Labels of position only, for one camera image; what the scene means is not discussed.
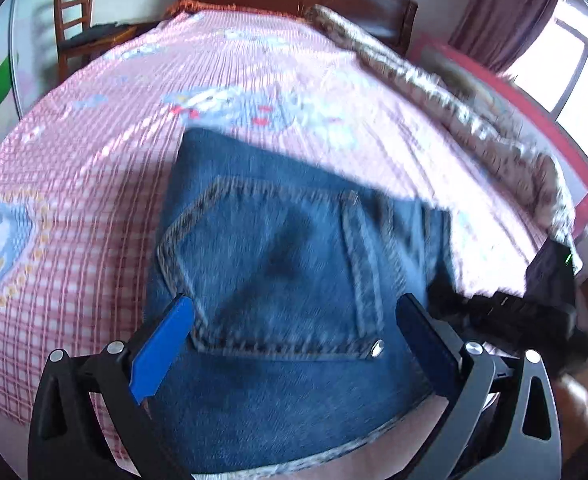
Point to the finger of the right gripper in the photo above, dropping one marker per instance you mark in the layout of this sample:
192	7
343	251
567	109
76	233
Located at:
469	317

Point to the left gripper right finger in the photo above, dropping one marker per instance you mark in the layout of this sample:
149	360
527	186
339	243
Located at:
500	421

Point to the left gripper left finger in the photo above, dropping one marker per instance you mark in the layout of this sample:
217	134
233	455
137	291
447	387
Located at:
65	438

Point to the blue denim jeans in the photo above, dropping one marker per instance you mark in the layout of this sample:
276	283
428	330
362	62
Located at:
295	355

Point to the person's right hand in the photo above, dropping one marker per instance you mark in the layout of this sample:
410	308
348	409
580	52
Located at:
572	405

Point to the floral patterned quilt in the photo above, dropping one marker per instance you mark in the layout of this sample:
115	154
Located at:
532	175

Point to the pink plaid bed sheet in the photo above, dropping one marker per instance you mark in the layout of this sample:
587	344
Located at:
84	174

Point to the large framed window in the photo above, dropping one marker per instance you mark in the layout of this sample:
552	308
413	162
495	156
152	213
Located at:
553	71

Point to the dark purple curtain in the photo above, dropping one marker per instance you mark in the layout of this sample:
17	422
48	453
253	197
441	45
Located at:
495	33

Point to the dark clothes on chair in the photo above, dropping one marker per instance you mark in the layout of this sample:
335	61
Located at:
94	33

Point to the orange fringed mat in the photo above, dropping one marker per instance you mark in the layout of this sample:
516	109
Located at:
195	6

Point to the wooden chair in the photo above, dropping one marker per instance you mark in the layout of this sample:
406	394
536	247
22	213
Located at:
71	17

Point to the red framed bed rail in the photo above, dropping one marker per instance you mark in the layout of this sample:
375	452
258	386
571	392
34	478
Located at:
537	123

